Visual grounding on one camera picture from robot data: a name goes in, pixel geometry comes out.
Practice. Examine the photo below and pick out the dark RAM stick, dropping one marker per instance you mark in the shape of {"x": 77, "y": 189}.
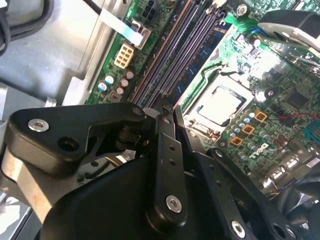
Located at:
{"x": 190, "y": 53}

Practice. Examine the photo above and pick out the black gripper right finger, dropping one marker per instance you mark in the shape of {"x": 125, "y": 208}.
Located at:
{"x": 220, "y": 180}

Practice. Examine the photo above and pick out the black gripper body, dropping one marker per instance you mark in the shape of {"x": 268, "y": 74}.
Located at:
{"x": 100, "y": 212}

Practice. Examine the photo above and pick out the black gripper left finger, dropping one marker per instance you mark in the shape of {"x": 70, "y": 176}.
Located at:
{"x": 50, "y": 140}

